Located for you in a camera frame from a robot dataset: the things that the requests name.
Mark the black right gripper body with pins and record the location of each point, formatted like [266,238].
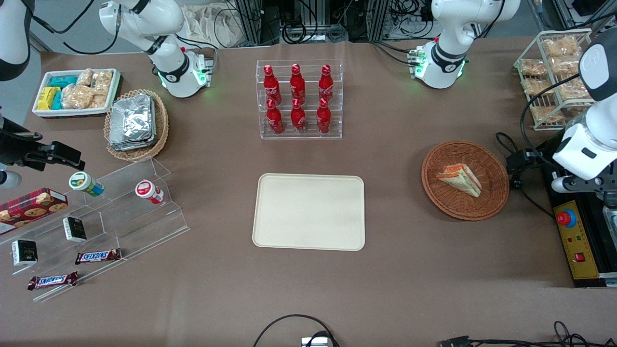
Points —
[14,147]

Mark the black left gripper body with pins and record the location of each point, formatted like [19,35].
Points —
[541,159]

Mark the plastic triangle sandwich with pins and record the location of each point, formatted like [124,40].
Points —
[460,179]

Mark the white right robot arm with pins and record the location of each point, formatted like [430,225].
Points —
[178,72]

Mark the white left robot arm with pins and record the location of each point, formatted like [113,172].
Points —
[446,53]

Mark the round brown wicker basket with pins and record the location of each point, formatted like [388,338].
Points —
[465,209]

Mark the oval light wicker basket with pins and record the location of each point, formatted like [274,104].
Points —
[161,130]

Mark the cream plastic tray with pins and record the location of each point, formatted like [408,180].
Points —
[308,212]

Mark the green lid yogurt cup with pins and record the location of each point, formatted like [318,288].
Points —
[86,183]

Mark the white rectangular snack bin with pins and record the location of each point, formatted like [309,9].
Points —
[77,112]

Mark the bagged pastry snack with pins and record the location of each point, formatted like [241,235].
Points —
[573,90]
[560,46]
[533,67]
[545,113]
[565,66]
[537,86]

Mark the teal snack pack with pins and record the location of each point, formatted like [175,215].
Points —
[63,81]
[57,101]

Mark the yellow snack pack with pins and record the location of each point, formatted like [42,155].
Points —
[48,99]

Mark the clear rice cracker bag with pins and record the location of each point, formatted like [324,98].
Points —
[76,96]
[98,101]
[102,82]
[84,77]

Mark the red emergency stop button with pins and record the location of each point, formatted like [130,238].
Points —
[566,218]

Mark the red cookie box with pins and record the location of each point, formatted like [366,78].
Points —
[29,209]

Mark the small black box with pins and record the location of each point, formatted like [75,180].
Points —
[74,230]
[24,252]

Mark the silver foil packs stack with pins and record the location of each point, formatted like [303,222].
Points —
[132,123]

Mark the red lid yogurt cup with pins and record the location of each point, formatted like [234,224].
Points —
[148,191]

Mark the clear acrylic step display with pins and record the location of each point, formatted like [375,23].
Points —
[125,226]

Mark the yellow black control box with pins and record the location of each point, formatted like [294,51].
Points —
[578,246]

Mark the brown snickers bar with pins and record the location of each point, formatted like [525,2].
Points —
[98,256]
[52,281]

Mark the beige cloth bag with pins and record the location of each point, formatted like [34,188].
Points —
[212,24]

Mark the red cola bottle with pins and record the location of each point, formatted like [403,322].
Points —
[298,119]
[297,83]
[272,84]
[326,83]
[323,119]
[275,120]

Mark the clear acrylic bottle rack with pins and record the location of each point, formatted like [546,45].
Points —
[299,136]

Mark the small silver connector device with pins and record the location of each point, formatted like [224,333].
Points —
[315,342]

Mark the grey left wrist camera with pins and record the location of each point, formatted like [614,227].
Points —
[564,184]

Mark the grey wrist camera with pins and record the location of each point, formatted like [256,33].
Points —
[9,179]
[564,184]

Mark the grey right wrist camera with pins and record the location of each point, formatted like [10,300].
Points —
[9,179]

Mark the aluminium frame post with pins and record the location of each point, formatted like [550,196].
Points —
[250,21]
[377,19]

